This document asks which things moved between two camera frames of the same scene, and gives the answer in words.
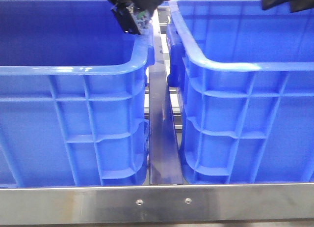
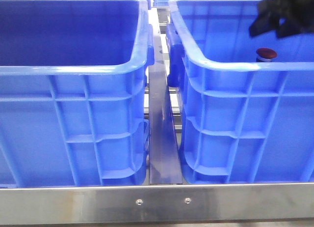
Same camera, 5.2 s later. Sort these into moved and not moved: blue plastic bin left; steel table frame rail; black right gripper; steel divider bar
Moved: black right gripper
Not moved: steel divider bar; steel table frame rail; blue plastic bin left
